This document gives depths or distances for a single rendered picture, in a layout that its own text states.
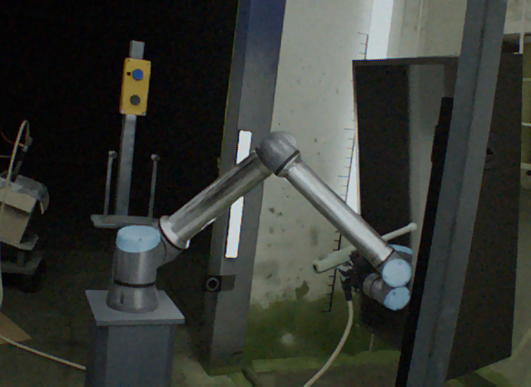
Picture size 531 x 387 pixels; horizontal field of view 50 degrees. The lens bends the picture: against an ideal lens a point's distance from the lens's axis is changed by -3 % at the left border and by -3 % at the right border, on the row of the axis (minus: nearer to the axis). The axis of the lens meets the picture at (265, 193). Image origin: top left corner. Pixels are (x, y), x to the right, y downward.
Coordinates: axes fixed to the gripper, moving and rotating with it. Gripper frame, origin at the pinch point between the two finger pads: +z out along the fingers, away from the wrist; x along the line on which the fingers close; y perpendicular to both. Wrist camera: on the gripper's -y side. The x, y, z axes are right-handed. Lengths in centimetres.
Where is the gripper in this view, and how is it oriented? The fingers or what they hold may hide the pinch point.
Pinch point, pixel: (341, 262)
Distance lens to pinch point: 235.8
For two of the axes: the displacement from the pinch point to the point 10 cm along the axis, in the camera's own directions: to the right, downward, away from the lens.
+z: -4.3, -2.0, 8.8
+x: 8.7, -3.4, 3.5
